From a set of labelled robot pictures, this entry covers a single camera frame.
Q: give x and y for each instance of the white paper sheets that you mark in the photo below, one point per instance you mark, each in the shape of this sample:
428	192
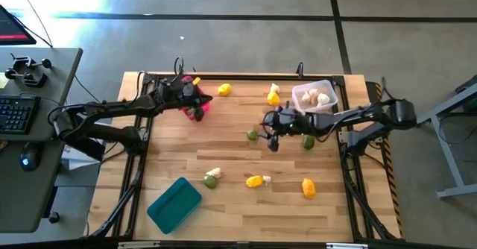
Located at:
72	159

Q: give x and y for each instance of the grey office desk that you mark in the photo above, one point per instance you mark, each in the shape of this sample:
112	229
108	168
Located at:
22	189

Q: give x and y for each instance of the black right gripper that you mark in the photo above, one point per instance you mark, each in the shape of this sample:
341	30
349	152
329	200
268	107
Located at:
288	124

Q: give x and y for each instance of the clear plastic basket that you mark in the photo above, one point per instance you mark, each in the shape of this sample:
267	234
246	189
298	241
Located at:
328	87

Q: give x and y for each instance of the pink plastic basket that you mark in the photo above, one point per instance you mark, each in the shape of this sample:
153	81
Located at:
206	108

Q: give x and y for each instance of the black computer mouse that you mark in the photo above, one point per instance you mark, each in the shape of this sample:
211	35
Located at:
30	157

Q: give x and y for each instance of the black keyboard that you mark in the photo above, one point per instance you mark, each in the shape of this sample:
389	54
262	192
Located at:
16	114

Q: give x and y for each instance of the grey metal table legs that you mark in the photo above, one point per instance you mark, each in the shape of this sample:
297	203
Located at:
458	192

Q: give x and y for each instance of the white garlic bulb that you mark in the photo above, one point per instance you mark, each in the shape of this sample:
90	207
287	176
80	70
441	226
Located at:
215	173
274	88
306	97
314	92
267	180
323	99

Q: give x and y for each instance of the yellow black hazard tape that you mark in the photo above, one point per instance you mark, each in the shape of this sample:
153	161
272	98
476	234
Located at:
392	182

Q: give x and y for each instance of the green lime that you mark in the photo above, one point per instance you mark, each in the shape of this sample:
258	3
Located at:
190	111
253	135
210	182
308	142

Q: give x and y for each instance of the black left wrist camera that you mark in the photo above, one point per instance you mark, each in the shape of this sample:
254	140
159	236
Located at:
188	89

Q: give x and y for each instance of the black table frame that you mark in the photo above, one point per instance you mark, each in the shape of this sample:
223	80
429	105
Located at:
242	77

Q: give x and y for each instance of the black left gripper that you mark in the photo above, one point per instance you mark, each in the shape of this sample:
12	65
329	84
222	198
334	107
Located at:
169	92

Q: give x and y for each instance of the dark desktop monitor screen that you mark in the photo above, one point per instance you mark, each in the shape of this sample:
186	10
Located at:
11	29

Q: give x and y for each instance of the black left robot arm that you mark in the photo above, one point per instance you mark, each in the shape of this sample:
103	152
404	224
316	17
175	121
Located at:
119	107

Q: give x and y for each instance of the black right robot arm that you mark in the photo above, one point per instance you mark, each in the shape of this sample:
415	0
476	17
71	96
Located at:
402	113

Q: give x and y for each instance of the black caster wheel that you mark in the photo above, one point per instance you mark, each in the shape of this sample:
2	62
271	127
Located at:
54	217

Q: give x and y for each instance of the teal plastic basket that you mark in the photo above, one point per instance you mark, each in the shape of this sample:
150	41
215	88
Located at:
174	205

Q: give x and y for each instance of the black desk clamp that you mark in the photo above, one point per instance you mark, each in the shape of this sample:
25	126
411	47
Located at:
31	79
22	60

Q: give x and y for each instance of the silver metal bracket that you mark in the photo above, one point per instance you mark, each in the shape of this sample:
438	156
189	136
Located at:
346	246
138	244

